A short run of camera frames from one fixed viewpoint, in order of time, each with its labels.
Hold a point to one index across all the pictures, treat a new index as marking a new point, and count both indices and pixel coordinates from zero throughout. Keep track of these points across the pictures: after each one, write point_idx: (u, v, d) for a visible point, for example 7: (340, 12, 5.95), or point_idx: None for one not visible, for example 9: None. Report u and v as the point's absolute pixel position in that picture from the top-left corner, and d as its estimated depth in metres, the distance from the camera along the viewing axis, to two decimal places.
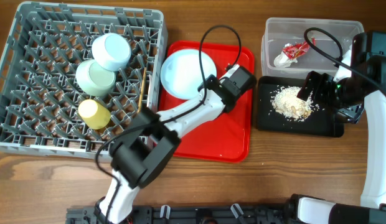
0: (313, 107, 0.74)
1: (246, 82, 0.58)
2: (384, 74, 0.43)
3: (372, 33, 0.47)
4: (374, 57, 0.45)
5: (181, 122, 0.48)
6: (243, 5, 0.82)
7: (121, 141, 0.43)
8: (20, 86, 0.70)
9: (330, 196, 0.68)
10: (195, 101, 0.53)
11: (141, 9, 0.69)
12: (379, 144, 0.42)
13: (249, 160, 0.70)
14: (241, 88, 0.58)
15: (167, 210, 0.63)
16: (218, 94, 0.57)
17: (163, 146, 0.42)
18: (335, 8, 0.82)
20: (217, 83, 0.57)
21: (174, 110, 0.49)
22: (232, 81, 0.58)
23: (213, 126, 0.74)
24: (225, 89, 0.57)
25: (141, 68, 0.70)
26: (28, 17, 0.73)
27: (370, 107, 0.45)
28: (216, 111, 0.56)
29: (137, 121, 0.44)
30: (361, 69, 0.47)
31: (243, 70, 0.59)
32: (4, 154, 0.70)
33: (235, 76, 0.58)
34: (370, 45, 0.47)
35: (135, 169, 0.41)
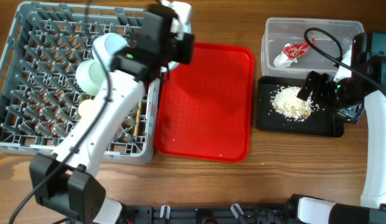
0: (313, 107, 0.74)
1: (159, 27, 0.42)
2: (384, 74, 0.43)
3: (373, 33, 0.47)
4: (373, 57, 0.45)
5: (84, 147, 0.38)
6: (243, 5, 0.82)
7: (40, 196, 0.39)
8: (20, 86, 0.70)
9: (330, 196, 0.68)
10: (99, 102, 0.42)
11: (141, 9, 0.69)
12: (380, 144, 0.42)
13: (249, 160, 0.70)
14: (159, 40, 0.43)
15: (167, 210, 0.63)
16: (131, 68, 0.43)
17: (75, 189, 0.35)
18: (335, 8, 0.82)
20: (124, 54, 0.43)
21: (73, 133, 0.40)
22: (144, 36, 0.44)
23: (211, 126, 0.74)
24: (137, 56, 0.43)
25: None
26: (28, 17, 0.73)
27: (370, 107, 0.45)
28: (135, 92, 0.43)
29: (35, 175, 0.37)
30: (361, 69, 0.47)
31: (149, 17, 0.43)
32: (4, 155, 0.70)
33: (145, 28, 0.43)
34: (370, 46, 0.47)
35: (70, 214, 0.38)
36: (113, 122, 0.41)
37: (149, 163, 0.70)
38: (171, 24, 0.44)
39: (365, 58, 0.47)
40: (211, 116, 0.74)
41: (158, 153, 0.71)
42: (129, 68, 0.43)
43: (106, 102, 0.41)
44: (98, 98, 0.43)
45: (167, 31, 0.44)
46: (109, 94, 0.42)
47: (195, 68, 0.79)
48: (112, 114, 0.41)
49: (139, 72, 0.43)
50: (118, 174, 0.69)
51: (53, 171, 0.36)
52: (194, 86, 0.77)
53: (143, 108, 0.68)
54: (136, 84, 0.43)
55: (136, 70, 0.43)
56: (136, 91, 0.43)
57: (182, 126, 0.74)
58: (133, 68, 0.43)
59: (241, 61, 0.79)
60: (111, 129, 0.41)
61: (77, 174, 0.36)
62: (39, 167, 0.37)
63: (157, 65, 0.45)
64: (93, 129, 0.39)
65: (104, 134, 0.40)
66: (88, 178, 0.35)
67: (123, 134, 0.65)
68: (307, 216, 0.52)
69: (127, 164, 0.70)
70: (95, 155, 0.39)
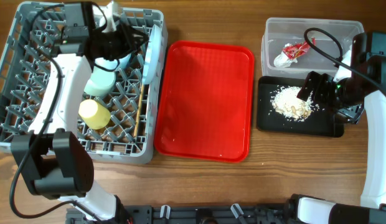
0: (313, 107, 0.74)
1: (83, 12, 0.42)
2: (384, 74, 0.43)
3: (373, 33, 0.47)
4: (374, 57, 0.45)
5: (57, 115, 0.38)
6: (243, 5, 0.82)
7: (30, 181, 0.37)
8: (20, 86, 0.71)
9: (330, 196, 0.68)
10: (53, 80, 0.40)
11: (141, 9, 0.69)
12: (379, 144, 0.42)
13: (249, 160, 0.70)
14: (86, 24, 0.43)
15: (167, 210, 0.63)
16: (69, 53, 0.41)
17: (60, 149, 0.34)
18: (335, 8, 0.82)
20: (59, 42, 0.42)
21: (40, 111, 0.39)
22: (71, 25, 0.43)
23: (207, 124, 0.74)
24: (70, 40, 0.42)
25: (141, 68, 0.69)
26: (28, 17, 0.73)
27: (370, 107, 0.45)
28: (83, 65, 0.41)
29: (17, 156, 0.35)
30: (361, 69, 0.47)
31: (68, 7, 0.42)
32: (4, 155, 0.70)
33: (70, 20, 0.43)
34: (370, 46, 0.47)
35: (67, 186, 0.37)
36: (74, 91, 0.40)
37: (149, 163, 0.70)
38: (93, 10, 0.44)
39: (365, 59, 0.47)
40: (207, 115, 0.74)
41: (158, 153, 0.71)
42: (68, 52, 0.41)
43: (59, 79, 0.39)
44: (50, 80, 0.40)
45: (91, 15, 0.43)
46: (60, 71, 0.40)
47: (191, 68, 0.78)
48: (70, 86, 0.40)
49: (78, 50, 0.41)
50: (118, 174, 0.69)
51: (34, 142, 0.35)
52: (190, 84, 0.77)
53: (143, 108, 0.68)
54: (80, 58, 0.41)
55: (75, 49, 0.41)
56: (83, 65, 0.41)
57: (182, 126, 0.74)
58: (72, 50, 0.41)
59: (241, 61, 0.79)
60: (74, 101, 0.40)
61: (57, 134, 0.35)
62: (18, 144, 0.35)
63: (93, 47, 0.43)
64: (58, 101, 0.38)
65: (71, 102, 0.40)
66: (70, 134, 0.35)
67: (124, 134, 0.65)
68: (307, 216, 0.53)
69: (127, 164, 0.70)
70: (69, 120, 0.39)
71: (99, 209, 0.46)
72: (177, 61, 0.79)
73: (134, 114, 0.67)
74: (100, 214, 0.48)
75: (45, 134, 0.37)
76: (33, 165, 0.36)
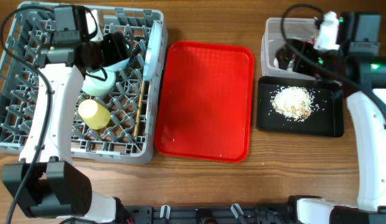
0: (313, 107, 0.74)
1: (74, 17, 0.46)
2: (364, 75, 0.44)
3: (360, 17, 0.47)
4: (352, 57, 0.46)
5: (49, 140, 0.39)
6: (243, 5, 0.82)
7: (26, 208, 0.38)
8: (20, 86, 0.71)
9: (330, 196, 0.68)
10: (43, 98, 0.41)
11: (141, 9, 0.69)
12: (367, 145, 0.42)
13: (249, 160, 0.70)
14: (76, 29, 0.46)
15: (167, 210, 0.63)
16: (60, 58, 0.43)
17: (55, 180, 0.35)
18: (335, 8, 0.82)
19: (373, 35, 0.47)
20: (47, 49, 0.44)
21: (32, 134, 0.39)
22: (62, 30, 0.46)
23: (207, 125, 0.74)
24: (59, 45, 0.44)
25: (141, 68, 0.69)
26: (28, 17, 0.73)
27: (354, 110, 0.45)
28: (73, 77, 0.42)
29: (13, 187, 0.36)
30: (340, 69, 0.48)
31: (58, 14, 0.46)
32: (4, 155, 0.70)
33: (60, 25, 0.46)
34: (354, 35, 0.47)
35: (65, 211, 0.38)
36: (65, 109, 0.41)
37: (149, 163, 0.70)
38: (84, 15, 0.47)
39: (348, 49, 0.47)
40: (205, 116, 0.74)
41: (158, 153, 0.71)
42: (58, 58, 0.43)
43: (48, 96, 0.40)
44: (40, 96, 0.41)
45: (83, 21, 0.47)
46: (49, 87, 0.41)
47: (190, 68, 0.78)
48: (60, 103, 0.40)
49: (69, 57, 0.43)
50: (118, 175, 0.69)
51: (27, 173, 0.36)
52: (189, 86, 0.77)
53: (143, 108, 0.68)
54: (70, 69, 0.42)
55: (65, 56, 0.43)
56: (73, 78, 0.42)
57: (181, 126, 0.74)
58: (63, 55, 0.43)
59: (240, 61, 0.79)
60: (66, 121, 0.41)
61: (51, 164, 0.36)
62: (11, 177, 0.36)
63: (84, 52, 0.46)
64: (48, 122, 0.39)
65: (63, 122, 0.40)
66: (64, 164, 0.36)
67: (124, 134, 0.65)
68: (307, 216, 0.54)
69: (127, 164, 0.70)
70: (62, 142, 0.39)
71: (100, 217, 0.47)
72: (176, 61, 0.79)
73: (134, 114, 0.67)
74: (100, 220, 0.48)
75: (37, 162, 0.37)
76: (28, 195, 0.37)
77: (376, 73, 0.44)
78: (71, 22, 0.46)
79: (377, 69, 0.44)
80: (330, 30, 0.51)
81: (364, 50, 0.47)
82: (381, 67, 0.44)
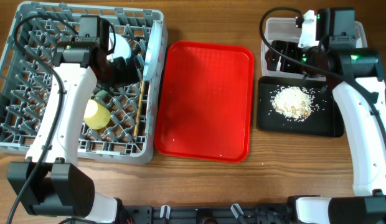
0: (313, 107, 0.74)
1: (96, 25, 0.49)
2: (345, 66, 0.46)
3: (335, 12, 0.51)
4: (332, 50, 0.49)
5: (57, 140, 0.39)
6: (243, 5, 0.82)
7: (28, 206, 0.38)
8: (20, 86, 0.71)
9: (330, 196, 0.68)
10: (54, 96, 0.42)
11: (141, 9, 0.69)
12: (357, 133, 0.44)
13: (249, 160, 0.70)
14: (98, 35, 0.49)
15: (167, 210, 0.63)
16: (75, 58, 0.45)
17: (59, 181, 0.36)
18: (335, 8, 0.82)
19: (350, 28, 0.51)
20: (63, 46, 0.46)
21: (40, 133, 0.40)
22: (84, 35, 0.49)
23: (207, 124, 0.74)
24: (74, 45, 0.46)
25: (141, 68, 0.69)
26: (28, 17, 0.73)
27: (339, 99, 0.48)
28: (86, 78, 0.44)
29: (17, 184, 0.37)
30: (324, 65, 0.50)
31: (84, 20, 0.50)
32: (4, 155, 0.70)
33: (84, 29, 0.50)
34: (332, 29, 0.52)
35: (66, 212, 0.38)
36: (75, 111, 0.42)
37: (149, 163, 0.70)
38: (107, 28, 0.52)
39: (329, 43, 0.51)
40: (205, 114, 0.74)
41: (158, 153, 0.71)
42: (73, 58, 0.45)
43: (60, 94, 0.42)
44: (50, 95, 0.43)
45: (105, 33, 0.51)
46: (62, 87, 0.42)
47: (191, 68, 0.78)
48: (71, 104, 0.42)
49: (84, 58, 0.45)
50: (118, 174, 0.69)
51: (32, 172, 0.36)
52: (190, 84, 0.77)
53: (143, 108, 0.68)
54: (84, 70, 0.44)
55: (81, 56, 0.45)
56: (86, 78, 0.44)
57: (182, 126, 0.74)
58: (78, 55, 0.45)
59: (240, 61, 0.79)
60: (74, 122, 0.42)
61: (57, 165, 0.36)
62: (15, 173, 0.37)
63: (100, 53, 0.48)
64: (58, 123, 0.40)
65: (71, 124, 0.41)
66: (69, 167, 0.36)
67: (124, 134, 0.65)
68: (308, 216, 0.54)
69: (127, 164, 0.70)
70: (70, 144, 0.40)
71: (100, 218, 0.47)
72: (176, 61, 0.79)
73: (134, 114, 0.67)
74: (101, 221, 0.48)
75: (43, 162, 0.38)
76: (32, 195, 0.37)
77: (357, 63, 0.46)
78: (93, 29, 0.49)
79: (357, 59, 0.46)
80: (310, 28, 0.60)
81: (343, 44, 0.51)
82: (361, 58, 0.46)
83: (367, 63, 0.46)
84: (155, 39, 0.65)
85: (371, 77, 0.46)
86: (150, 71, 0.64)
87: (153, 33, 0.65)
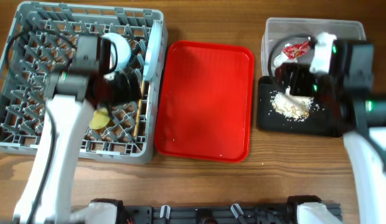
0: (313, 107, 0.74)
1: (96, 45, 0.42)
2: (358, 116, 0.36)
3: (353, 48, 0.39)
4: (346, 93, 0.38)
5: (47, 195, 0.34)
6: (243, 5, 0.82)
7: None
8: (20, 86, 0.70)
9: (330, 196, 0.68)
10: (45, 138, 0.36)
11: (141, 9, 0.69)
12: (367, 195, 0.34)
13: (249, 160, 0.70)
14: (97, 59, 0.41)
15: (167, 210, 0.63)
16: (68, 89, 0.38)
17: None
18: (335, 8, 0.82)
19: (368, 66, 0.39)
20: (57, 75, 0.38)
21: (28, 183, 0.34)
22: (82, 56, 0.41)
23: (207, 124, 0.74)
24: (71, 73, 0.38)
25: (141, 68, 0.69)
26: (28, 17, 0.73)
27: (348, 148, 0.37)
28: (81, 115, 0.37)
29: None
30: (335, 110, 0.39)
31: (83, 40, 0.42)
32: (4, 155, 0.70)
33: (81, 49, 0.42)
34: (348, 66, 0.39)
35: None
36: (70, 156, 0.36)
37: (149, 163, 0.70)
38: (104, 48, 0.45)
39: (343, 83, 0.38)
40: (205, 115, 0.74)
41: (158, 153, 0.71)
42: (68, 89, 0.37)
43: (53, 138, 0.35)
44: (42, 134, 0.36)
45: (105, 53, 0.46)
46: (55, 127, 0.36)
47: (191, 68, 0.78)
48: (63, 149, 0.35)
49: (81, 89, 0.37)
50: (118, 174, 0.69)
51: None
52: (190, 86, 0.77)
53: (143, 108, 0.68)
54: (79, 105, 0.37)
55: (77, 88, 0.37)
56: (83, 114, 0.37)
57: (182, 126, 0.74)
58: (73, 86, 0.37)
59: (241, 61, 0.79)
60: (68, 168, 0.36)
61: None
62: None
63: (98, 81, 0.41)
64: (48, 175, 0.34)
65: (65, 173, 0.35)
66: None
67: (124, 134, 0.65)
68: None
69: (127, 164, 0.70)
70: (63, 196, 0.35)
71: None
72: (176, 61, 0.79)
73: (134, 114, 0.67)
74: None
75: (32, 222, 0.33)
76: None
77: (371, 114, 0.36)
78: (92, 50, 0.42)
79: (372, 107, 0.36)
80: (324, 50, 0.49)
81: (363, 86, 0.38)
82: (377, 104, 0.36)
83: (385, 110, 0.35)
84: (154, 40, 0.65)
85: None
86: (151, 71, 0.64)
87: (152, 34, 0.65)
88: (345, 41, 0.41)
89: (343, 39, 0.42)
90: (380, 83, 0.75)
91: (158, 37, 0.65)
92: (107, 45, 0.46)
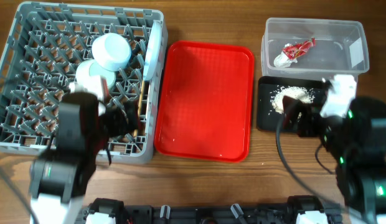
0: None
1: (78, 116, 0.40)
2: (368, 198, 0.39)
3: (371, 122, 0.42)
4: (357, 172, 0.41)
5: None
6: (243, 5, 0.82)
7: None
8: (20, 86, 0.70)
9: (330, 196, 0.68)
10: None
11: (141, 9, 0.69)
12: None
13: (249, 160, 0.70)
14: (81, 132, 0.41)
15: (167, 210, 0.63)
16: (55, 183, 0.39)
17: None
18: (335, 8, 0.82)
19: (385, 144, 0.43)
20: (42, 168, 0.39)
21: None
22: (65, 132, 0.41)
23: (207, 125, 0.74)
24: (58, 167, 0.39)
25: (141, 68, 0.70)
26: (28, 17, 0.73)
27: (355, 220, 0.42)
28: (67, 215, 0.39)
29: None
30: (344, 183, 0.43)
31: (63, 110, 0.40)
32: (4, 155, 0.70)
33: (63, 126, 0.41)
34: (364, 140, 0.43)
35: None
36: None
37: (149, 163, 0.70)
38: (90, 114, 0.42)
39: (356, 157, 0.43)
40: (205, 116, 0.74)
41: (158, 153, 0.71)
42: (56, 180, 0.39)
43: None
44: None
45: (91, 119, 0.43)
46: None
47: (191, 69, 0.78)
48: None
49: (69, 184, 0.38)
50: (118, 174, 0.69)
51: None
52: (190, 86, 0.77)
53: (143, 108, 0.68)
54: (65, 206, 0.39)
55: (63, 185, 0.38)
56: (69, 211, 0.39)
57: (182, 127, 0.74)
58: (58, 180, 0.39)
59: (241, 61, 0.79)
60: None
61: None
62: None
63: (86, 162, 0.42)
64: None
65: None
66: None
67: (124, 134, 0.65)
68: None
69: (127, 164, 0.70)
70: None
71: None
72: (176, 61, 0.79)
73: None
74: None
75: None
76: None
77: (383, 198, 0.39)
78: (75, 127, 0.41)
79: (383, 193, 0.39)
80: (338, 98, 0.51)
81: (375, 154, 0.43)
82: None
83: None
84: (155, 40, 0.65)
85: None
86: (151, 71, 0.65)
87: (153, 33, 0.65)
88: (362, 109, 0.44)
89: (362, 104, 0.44)
90: (380, 83, 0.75)
91: (158, 37, 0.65)
92: (96, 106, 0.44)
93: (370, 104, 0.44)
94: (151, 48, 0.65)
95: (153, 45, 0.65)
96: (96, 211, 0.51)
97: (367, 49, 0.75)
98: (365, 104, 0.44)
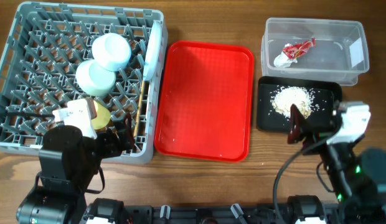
0: (313, 107, 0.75)
1: (61, 163, 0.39)
2: None
3: (376, 187, 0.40)
4: None
5: None
6: (243, 5, 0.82)
7: None
8: (20, 86, 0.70)
9: (330, 196, 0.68)
10: None
11: (141, 9, 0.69)
12: None
13: (249, 160, 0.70)
14: (66, 176, 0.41)
15: (167, 210, 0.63)
16: None
17: None
18: (335, 8, 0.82)
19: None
20: (28, 216, 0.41)
21: None
22: (50, 176, 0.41)
23: (207, 124, 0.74)
24: (45, 214, 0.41)
25: (141, 68, 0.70)
26: (28, 17, 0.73)
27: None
28: None
29: None
30: None
31: (46, 156, 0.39)
32: (4, 155, 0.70)
33: (47, 171, 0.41)
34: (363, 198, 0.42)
35: None
36: None
37: (149, 163, 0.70)
38: (74, 154, 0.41)
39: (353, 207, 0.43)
40: (205, 116, 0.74)
41: (158, 153, 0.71)
42: None
43: None
44: None
45: (76, 158, 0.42)
46: None
47: (190, 69, 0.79)
48: None
49: None
50: (118, 175, 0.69)
51: None
52: (190, 86, 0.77)
53: (143, 108, 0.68)
54: None
55: None
56: None
57: (182, 127, 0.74)
58: None
59: (241, 61, 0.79)
60: None
61: None
62: None
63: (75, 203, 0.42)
64: None
65: None
66: None
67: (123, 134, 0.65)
68: None
69: (127, 164, 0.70)
70: None
71: None
72: (177, 61, 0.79)
73: (134, 114, 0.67)
74: None
75: None
76: None
77: None
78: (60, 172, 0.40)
79: None
80: (348, 129, 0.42)
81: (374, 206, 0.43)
82: None
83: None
84: (155, 40, 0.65)
85: None
86: (151, 71, 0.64)
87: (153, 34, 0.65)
88: (370, 170, 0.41)
89: (371, 163, 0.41)
90: (380, 83, 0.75)
91: (158, 37, 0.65)
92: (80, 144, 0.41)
93: (378, 163, 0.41)
94: (151, 48, 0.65)
95: (153, 45, 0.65)
96: (96, 215, 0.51)
97: (367, 48, 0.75)
98: (373, 162, 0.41)
